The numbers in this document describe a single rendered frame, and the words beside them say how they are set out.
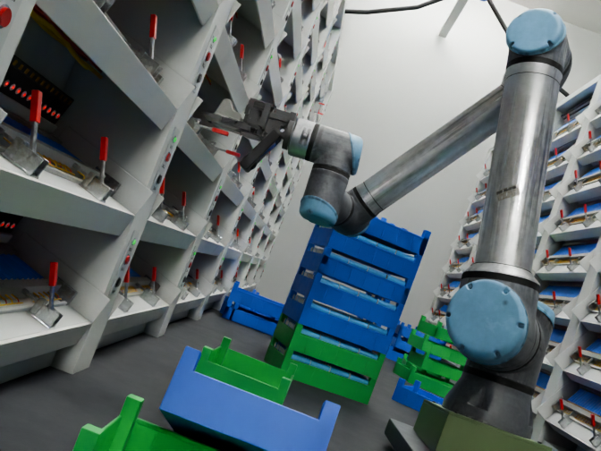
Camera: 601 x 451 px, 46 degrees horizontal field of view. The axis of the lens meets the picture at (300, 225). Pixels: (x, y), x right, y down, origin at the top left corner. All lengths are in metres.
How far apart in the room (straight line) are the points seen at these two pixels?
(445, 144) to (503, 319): 0.51
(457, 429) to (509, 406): 0.12
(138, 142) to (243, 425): 0.59
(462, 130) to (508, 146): 0.23
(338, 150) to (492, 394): 0.62
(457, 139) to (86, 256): 0.88
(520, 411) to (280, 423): 0.77
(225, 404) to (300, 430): 0.09
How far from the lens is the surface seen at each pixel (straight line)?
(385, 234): 2.16
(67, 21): 0.79
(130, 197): 1.26
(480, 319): 1.36
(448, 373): 3.56
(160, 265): 1.96
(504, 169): 1.47
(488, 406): 1.52
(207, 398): 0.87
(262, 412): 0.87
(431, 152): 1.69
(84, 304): 1.27
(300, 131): 1.63
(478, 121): 1.69
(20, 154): 0.83
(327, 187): 1.60
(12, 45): 0.68
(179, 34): 1.31
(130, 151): 1.27
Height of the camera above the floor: 0.30
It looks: 4 degrees up
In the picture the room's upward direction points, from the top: 21 degrees clockwise
